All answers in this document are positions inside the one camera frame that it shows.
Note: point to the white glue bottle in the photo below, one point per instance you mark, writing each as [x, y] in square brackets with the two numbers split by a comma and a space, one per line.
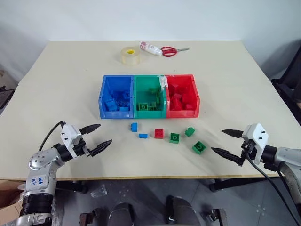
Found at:
[150, 48]

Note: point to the green plastic bin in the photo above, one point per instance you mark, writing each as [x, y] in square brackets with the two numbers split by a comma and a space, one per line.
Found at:
[141, 114]

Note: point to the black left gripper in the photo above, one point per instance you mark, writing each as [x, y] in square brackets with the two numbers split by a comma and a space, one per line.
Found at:
[81, 148]

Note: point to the small blue toy brick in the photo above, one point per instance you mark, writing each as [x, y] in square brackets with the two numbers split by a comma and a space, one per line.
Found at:
[143, 136]

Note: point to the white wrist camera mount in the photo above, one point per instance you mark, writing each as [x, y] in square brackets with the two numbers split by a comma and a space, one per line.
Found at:
[69, 136]
[257, 134]

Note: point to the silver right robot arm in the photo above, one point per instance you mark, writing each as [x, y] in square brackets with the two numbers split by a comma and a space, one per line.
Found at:
[285, 156]

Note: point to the blue plastic bin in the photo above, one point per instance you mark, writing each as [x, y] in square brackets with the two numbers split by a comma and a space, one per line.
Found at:
[105, 114]

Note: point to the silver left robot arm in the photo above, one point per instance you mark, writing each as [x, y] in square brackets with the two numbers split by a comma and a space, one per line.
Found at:
[37, 162]

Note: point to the brown cardboard box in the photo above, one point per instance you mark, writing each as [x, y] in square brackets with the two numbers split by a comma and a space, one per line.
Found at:
[9, 200]

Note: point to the red plastic bin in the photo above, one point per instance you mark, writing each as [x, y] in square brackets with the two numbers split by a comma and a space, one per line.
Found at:
[183, 114]

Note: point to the dark rounded shape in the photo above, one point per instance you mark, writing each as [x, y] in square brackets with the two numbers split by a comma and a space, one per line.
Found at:
[182, 212]
[122, 215]

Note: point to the dark background equipment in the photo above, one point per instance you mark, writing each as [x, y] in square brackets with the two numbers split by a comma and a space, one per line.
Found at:
[5, 94]

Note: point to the clear tape roll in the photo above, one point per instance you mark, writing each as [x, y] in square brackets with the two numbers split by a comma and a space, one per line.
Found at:
[130, 56]

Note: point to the translucent blue toy brick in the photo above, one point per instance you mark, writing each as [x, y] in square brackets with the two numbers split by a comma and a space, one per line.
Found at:
[121, 96]

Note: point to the red toy brick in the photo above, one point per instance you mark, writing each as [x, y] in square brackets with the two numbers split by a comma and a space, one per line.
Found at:
[189, 107]
[159, 133]
[174, 87]
[175, 104]

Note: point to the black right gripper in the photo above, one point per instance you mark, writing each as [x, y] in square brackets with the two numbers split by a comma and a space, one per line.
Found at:
[248, 150]

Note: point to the black table foot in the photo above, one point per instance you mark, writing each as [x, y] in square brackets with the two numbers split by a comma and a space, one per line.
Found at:
[235, 183]
[73, 187]

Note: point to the clear plastic bag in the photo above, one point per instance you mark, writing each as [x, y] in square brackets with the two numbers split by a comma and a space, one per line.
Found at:
[99, 191]

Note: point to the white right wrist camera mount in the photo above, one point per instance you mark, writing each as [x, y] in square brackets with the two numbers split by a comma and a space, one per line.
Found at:
[257, 134]

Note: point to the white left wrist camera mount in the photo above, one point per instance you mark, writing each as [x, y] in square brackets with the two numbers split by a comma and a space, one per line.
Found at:
[69, 136]

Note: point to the black chair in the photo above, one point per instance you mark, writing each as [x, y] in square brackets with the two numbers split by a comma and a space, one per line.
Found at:
[288, 80]

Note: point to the green toy brick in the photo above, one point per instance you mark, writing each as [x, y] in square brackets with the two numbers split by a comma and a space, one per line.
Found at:
[199, 147]
[152, 106]
[158, 99]
[174, 138]
[143, 106]
[189, 131]

